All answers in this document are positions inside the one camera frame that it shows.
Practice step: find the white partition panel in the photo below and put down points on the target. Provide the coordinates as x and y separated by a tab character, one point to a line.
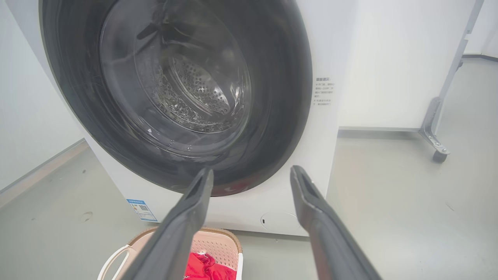
397	62

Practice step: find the black round washer door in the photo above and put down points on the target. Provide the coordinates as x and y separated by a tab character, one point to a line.
280	116

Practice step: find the white front-load washing machine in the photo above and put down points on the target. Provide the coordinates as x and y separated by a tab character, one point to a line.
330	163

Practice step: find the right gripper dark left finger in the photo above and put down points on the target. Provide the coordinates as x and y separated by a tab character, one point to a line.
175	237

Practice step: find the blue energy label sticker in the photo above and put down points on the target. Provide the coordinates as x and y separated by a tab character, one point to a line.
141	210

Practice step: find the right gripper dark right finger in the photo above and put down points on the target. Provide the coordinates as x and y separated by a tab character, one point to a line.
330	241

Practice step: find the red garment with white stripes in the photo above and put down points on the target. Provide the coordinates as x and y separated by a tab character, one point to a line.
206	268

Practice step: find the round white filter cover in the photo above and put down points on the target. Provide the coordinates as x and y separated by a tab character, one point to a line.
278	221

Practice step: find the pink perforated laundry basket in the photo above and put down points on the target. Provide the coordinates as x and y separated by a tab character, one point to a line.
218	243

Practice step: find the grey metal partition leg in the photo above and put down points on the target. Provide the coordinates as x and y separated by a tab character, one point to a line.
433	124

